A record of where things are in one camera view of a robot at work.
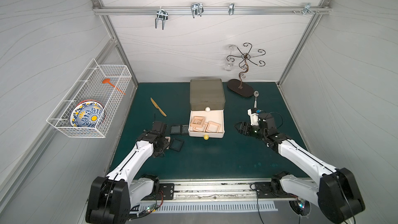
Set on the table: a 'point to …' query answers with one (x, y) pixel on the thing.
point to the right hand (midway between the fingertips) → (239, 124)
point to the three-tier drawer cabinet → (207, 102)
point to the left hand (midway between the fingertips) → (164, 146)
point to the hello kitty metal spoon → (256, 94)
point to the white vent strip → (206, 206)
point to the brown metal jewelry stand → (235, 85)
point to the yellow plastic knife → (157, 107)
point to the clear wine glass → (229, 61)
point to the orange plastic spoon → (107, 80)
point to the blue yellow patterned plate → (88, 113)
